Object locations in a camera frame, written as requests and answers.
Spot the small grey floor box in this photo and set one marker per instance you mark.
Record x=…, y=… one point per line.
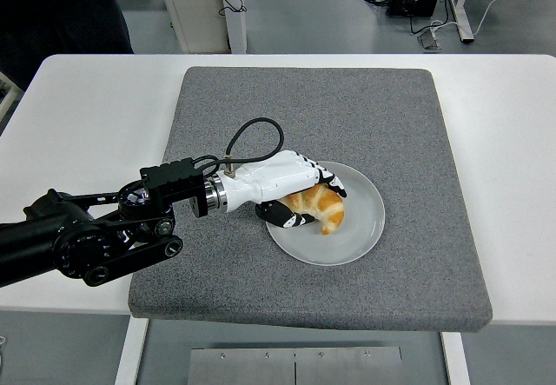
x=430, y=41

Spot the person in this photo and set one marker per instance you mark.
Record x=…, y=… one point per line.
x=43, y=11

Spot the white post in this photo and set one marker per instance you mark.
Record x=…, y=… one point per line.
x=236, y=33

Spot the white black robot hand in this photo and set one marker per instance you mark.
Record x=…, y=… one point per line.
x=273, y=176

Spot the white desk leg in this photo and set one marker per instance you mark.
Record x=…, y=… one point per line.
x=462, y=7

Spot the grey metal plate with screws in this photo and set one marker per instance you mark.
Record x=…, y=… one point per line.
x=260, y=367

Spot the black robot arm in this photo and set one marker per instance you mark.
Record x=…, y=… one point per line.
x=174, y=178

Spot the white chair frame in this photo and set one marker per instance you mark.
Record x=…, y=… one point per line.
x=11, y=98

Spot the golden croissant bread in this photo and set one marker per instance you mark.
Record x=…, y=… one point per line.
x=330, y=209

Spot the grey felt mat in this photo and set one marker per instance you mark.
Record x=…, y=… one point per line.
x=304, y=107

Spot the round grey plate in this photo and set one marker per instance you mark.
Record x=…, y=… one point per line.
x=360, y=228

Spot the white table leg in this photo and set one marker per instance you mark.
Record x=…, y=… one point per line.
x=130, y=354
x=455, y=359

